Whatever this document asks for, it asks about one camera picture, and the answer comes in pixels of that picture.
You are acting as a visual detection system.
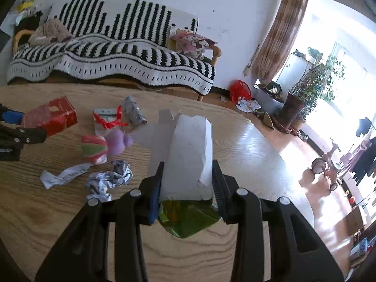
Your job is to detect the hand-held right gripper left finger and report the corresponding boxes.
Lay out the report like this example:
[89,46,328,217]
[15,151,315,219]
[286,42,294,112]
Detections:
[35,161,165,282]

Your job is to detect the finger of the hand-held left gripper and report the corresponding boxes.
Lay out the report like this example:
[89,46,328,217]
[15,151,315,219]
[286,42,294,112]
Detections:
[0,103,26,125]
[0,125,47,146]

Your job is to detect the brown paper bag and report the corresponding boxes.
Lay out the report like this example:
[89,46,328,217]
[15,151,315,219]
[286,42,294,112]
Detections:
[263,112,278,130]

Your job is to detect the black bag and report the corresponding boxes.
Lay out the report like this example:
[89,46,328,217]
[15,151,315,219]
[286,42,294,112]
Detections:
[13,12,43,33]

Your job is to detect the purple plush toy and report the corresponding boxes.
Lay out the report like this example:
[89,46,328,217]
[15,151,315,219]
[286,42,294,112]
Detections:
[106,129,136,156]

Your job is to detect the brown patterned curtain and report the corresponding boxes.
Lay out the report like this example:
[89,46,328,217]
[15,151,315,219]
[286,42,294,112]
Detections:
[252,0,312,84]

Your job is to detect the blue-white paper strip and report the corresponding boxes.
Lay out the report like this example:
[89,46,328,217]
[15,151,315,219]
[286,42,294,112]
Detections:
[39,164,91,188]

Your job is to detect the pink printed pillow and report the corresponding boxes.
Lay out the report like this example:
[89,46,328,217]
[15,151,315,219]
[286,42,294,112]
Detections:
[169,32,218,55]

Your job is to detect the tall white cabinet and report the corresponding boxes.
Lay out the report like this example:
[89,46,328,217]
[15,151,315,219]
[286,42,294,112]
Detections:
[278,50,316,91]

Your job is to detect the grey low bench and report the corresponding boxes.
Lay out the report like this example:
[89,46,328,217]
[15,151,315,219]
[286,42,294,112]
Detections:
[254,78,287,109]

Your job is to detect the black white striped blanket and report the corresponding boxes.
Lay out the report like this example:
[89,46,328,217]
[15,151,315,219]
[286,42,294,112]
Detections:
[6,0,215,95]

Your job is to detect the scattered white papers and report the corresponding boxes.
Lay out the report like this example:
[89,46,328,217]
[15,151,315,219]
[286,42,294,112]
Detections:
[236,98,262,113]

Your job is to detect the white carton with green inside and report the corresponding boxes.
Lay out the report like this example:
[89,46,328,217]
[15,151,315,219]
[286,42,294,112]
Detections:
[129,109,221,238]

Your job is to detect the red cardboard box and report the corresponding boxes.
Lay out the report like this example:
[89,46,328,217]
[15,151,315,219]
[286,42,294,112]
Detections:
[20,96,78,137]

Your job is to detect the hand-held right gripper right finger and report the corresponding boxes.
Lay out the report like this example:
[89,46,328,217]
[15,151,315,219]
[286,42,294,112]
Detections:
[212,160,344,282]

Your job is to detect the wooden frame sofa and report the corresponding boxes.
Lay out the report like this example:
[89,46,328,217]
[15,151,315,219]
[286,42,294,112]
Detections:
[12,0,222,102]

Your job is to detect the brown bundled cloth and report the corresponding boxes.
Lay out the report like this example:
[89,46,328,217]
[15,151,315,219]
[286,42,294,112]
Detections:
[28,18,72,47]

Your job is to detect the pink tricycle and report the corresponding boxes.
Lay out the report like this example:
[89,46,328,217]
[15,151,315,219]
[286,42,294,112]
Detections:
[311,138,347,191]

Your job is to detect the grey patterned packet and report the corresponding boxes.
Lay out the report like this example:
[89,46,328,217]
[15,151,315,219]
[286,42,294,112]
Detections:
[122,95,147,127]

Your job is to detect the crumpled blue-white wrapper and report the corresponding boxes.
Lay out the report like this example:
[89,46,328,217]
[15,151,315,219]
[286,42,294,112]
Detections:
[85,172,118,203]

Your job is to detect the tall potted plant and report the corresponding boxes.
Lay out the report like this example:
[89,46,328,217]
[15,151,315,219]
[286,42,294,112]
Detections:
[279,54,345,127]

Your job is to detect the red plastic bag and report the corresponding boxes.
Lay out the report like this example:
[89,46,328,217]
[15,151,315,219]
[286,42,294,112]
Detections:
[229,80,253,103]

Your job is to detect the hanging dark clothes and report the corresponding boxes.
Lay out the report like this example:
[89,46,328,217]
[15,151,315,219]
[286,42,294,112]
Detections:
[341,117,376,183]

